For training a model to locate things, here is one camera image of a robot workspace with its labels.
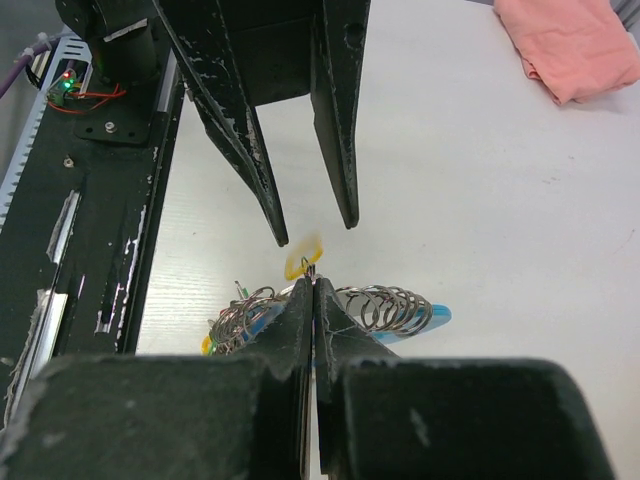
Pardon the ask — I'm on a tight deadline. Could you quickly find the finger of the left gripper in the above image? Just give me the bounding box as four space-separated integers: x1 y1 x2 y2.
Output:
154 1 289 247
310 0 371 229

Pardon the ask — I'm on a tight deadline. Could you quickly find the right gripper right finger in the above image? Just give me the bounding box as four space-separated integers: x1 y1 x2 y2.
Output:
314 279 614 479

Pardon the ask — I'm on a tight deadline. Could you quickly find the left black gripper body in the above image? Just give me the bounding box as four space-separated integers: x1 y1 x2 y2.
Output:
219 0 320 107

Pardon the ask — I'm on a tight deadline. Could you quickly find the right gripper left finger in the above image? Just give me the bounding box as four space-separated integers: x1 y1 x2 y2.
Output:
1 279 313 479

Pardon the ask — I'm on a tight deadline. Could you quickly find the metal key organizer with keys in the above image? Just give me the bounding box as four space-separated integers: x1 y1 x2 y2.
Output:
200 284 452 356

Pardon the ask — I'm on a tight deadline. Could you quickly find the key with yellow tag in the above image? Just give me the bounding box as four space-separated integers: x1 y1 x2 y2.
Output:
284 232 324 281

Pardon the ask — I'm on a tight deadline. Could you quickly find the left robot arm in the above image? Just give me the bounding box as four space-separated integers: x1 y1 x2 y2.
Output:
56 1 370 245

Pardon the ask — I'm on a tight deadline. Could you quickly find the small green circuit board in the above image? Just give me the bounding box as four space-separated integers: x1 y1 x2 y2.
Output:
47 69 77 107

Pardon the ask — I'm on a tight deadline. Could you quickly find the pink folded cloth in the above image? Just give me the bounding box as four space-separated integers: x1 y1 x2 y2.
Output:
493 0 639 105

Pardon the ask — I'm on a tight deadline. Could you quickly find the white cable duct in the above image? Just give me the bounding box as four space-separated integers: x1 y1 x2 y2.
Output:
1 31 91 227

